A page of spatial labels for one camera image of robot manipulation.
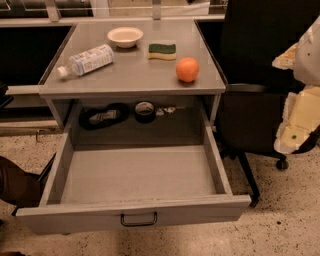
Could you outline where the grey metal cabinet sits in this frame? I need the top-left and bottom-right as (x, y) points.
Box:
(37, 18), (229, 148)

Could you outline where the black office chair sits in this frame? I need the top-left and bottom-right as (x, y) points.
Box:
(215, 0), (320, 205)

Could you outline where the black tape roll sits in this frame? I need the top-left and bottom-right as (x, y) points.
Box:
(134, 101), (156, 123)

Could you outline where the open grey top drawer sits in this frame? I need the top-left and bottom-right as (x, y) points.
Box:
(17, 104), (251, 234)

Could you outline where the black strap bundle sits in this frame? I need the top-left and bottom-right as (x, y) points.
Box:
(78, 102), (131, 131)

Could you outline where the black drawer handle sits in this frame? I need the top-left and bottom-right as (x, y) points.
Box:
(120, 212), (158, 227)

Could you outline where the dark brown object at left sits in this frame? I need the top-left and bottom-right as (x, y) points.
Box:
(0, 155), (55, 216)

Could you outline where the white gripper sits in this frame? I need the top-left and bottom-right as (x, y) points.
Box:
(272, 16), (320, 154)

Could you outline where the orange fruit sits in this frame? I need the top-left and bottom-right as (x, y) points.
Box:
(176, 57), (199, 83)

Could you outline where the white paper bowl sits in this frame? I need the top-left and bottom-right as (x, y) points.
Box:
(107, 27), (143, 49)

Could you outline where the crumpled white wrapper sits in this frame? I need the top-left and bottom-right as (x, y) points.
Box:
(156, 106), (183, 117)

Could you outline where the green yellow sponge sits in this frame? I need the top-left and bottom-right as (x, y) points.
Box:
(148, 44), (176, 60)

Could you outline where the clear plastic water bottle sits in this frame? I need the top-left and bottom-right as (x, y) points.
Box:
(57, 44), (114, 79)

